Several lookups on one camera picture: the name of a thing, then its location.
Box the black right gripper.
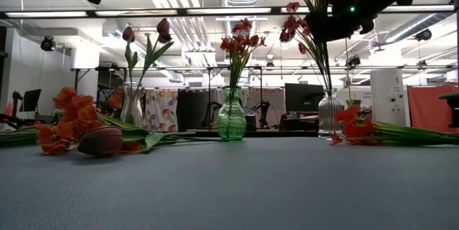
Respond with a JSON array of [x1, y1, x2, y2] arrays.
[[305, 0, 377, 44]]

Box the orange artificial flower spray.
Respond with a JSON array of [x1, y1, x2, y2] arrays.
[[219, 17, 268, 140], [0, 86, 144, 156]]

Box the clear ribbed glass vase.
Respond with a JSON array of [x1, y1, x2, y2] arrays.
[[318, 87, 345, 140]]

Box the dark red artificial tulip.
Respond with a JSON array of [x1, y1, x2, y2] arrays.
[[138, 17, 176, 95], [121, 25, 140, 91], [76, 125, 227, 158]]

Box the green glass vase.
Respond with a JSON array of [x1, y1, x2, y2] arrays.
[[216, 85, 248, 142]]

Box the tall clear glass vase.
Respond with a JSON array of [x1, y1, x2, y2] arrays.
[[120, 81, 145, 129]]

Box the large black computer monitor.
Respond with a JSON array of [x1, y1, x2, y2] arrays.
[[284, 82, 325, 113]]

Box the white pillar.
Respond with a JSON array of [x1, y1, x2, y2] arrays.
[[370, 68, 407, 124]]

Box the orange-red partition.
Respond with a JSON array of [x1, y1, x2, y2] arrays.
[[407, 85, 459, 133]]

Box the black cloth panel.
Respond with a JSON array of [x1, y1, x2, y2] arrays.
[[176, 89, 219, 132]]

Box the white floral patterned cloth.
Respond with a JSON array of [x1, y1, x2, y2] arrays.
[[142, 89, 179, 132]]

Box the blue-grey table mat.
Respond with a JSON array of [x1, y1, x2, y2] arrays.
[[0, 135, 459, 230]]

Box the person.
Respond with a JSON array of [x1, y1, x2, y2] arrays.
[[102, 88, 125, 113]]

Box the small black computer monitor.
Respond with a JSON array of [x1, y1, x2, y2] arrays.
[[19, 88, 42, 113]]

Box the thin tan hanging cord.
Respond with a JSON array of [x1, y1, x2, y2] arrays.
[[343, 38, 353, 102]]

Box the black distant rig frame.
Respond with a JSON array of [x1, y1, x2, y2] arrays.
[[70, 64, 265, 133]]

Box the black frame bar with lights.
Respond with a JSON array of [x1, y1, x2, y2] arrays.
[[0, 4, 459, 20]]

